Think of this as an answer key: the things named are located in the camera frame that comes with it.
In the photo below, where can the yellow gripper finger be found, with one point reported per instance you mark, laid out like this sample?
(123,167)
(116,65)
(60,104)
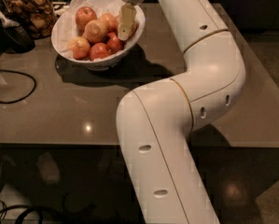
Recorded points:
(127,15)

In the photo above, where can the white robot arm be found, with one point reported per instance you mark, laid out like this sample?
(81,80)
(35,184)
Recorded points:
(154,121)

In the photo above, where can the top middle red apple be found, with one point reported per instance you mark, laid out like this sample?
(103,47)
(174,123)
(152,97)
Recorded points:
(110,21)

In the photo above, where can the small dark red apple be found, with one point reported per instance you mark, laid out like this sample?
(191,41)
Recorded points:
(114,43)

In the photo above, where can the central yellowish apple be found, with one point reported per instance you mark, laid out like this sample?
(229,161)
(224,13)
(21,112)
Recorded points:
(95,31)

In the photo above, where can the front red apple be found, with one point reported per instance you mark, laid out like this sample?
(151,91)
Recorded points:
(99,51)

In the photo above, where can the white ceramic bowl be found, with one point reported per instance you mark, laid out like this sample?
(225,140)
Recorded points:
(98,64)

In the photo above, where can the top left red apple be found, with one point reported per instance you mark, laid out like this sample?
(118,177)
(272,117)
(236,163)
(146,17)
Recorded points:
(83,16)

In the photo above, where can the left front yellowish apple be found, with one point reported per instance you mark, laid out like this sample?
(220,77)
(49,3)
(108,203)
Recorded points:
(80,47)

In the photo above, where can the glass jar of dried chips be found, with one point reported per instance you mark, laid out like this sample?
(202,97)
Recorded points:
(37,16)

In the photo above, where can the black appliance with spoon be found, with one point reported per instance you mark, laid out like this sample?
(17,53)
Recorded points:
(15,36)

